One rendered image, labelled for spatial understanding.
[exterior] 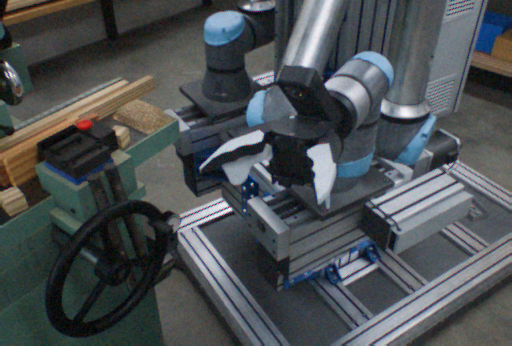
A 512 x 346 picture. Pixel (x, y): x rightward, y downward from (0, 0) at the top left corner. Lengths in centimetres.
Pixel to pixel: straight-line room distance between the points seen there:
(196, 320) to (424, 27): 137
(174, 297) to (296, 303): 53
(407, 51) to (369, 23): 33
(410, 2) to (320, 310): 108
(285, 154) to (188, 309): 142
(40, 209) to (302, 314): 93
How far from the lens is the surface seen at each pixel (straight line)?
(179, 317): 197
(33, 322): 128
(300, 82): 57
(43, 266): 120
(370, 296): 178
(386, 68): 78
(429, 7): 95
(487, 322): 212
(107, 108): 134
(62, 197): 109
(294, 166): 62
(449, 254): 199
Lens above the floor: 158
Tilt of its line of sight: 36 degrees down
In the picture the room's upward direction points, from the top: straight up
